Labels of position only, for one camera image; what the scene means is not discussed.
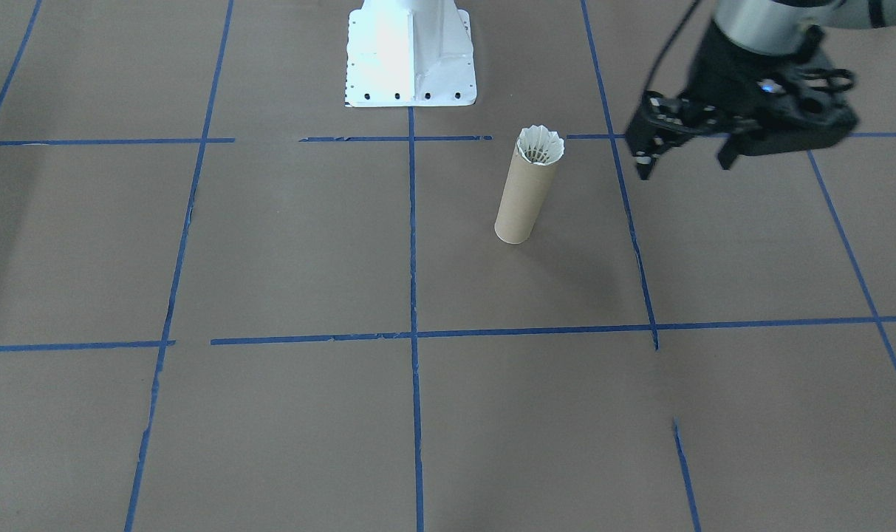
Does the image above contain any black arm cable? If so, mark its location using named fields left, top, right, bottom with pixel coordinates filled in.
left=642, top=0, right=703, bottom=100

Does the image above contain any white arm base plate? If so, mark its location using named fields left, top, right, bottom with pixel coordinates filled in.
left=343, top=0, right=478, bottom=109

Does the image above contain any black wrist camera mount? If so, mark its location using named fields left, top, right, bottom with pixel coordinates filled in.
left=743, top=66, right=860, bottom=157

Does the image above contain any brown cardboard tube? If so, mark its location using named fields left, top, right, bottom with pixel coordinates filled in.
left=494, top=127, right=566, bottom=245

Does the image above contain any white feather shuttlecock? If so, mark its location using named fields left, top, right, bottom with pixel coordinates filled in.
left=517, top=125, right=566, bottom=168

